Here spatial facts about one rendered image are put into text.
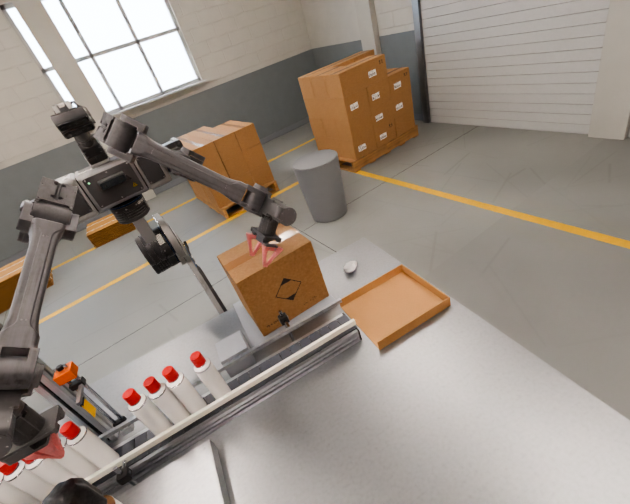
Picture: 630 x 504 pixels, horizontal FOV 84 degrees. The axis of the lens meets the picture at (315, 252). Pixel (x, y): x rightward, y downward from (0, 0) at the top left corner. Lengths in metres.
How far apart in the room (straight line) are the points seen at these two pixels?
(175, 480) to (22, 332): 0.56
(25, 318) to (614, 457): 1.24
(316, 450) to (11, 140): 5.95
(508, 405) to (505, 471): 0.16
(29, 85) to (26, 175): 1.20
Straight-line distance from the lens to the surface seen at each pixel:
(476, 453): 1.03
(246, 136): 4.48
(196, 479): 1.13
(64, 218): 1.03
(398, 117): 4.94
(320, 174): 3.33
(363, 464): 1.03
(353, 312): 1.33
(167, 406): 1.16
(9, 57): 6.40
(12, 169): 6.49
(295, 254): 1.23
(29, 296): 0.89
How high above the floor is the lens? 1.77
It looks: 33 degrees down
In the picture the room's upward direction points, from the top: 19 degrees counter-clockwise
